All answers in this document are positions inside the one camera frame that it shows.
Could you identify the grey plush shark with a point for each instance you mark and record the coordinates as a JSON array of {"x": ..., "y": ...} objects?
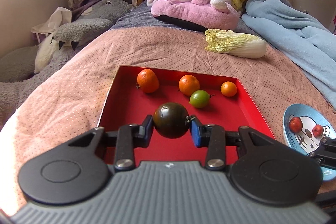
[{"x": 24, "y": 69}]

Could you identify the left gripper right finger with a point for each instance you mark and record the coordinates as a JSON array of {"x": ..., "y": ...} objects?
[{"x": 258, "y": 166}]

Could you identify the dark red wrinkled fruit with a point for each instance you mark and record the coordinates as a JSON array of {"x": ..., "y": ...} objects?
[{"x": 295, "y": 125}]

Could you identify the pink dotted bedspread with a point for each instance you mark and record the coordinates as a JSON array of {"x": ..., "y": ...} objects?
[{"x": 71, "y": 100}]

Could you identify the dark purple tomato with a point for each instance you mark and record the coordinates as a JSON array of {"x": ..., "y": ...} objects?
[{"x": 172, "y": 120}]

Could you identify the white plastic bag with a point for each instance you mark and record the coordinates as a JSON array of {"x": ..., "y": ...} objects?
[{"x": 59, "y": 17}]

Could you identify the green tomato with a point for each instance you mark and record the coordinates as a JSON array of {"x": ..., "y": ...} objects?
[{"x": 200, "y": 99}]

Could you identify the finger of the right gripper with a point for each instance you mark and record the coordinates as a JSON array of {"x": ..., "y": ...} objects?
[{"x": 325, "y": 154}]

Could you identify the pink plush rabbit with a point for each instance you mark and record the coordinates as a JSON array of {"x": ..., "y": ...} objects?
[{"x": 196, "y": 15}]

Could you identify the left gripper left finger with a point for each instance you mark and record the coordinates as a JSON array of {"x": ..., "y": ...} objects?
[{"x": 81, "y": 167}]

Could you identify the small red fruit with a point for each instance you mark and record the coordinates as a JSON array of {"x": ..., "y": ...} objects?
[{"x": 317, "y": 131}]

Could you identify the red shallow box tray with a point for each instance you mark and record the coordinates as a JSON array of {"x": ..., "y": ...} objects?
[{"x": 229, "y": 105}]

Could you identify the small orange kumquat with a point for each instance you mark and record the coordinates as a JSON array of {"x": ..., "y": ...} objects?
[{"x": 228, "y": 89}]

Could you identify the blue cartoon plate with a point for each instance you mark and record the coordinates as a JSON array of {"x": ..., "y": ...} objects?
[{"x": 304, "y": 142}]

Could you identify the orange mandarin with stem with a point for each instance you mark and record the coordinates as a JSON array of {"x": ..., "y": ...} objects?
[{"x": 147, "y": 81}]

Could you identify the napa cabbage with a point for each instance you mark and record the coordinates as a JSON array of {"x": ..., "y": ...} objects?
[{"x": 235, "y": 44}]

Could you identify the grey bed sheet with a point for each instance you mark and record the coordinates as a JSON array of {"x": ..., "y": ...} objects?
[{"x": 141, "y": 17}]

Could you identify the light blue fleece blanket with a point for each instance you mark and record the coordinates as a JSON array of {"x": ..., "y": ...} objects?
[{"x": 298, "y": 35}]

